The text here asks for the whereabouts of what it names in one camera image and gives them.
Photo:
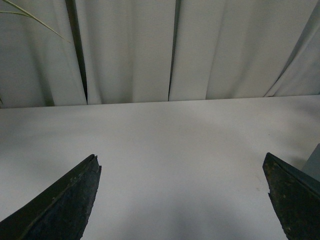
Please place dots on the white pleated curtain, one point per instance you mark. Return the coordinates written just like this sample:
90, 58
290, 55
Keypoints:
88, 52

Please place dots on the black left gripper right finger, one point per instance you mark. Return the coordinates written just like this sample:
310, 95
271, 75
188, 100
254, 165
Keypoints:
295, 198

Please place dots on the gray cube base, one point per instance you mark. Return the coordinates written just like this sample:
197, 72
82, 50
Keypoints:
312, 165

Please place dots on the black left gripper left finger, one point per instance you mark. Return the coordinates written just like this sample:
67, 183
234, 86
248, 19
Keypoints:
60, 212

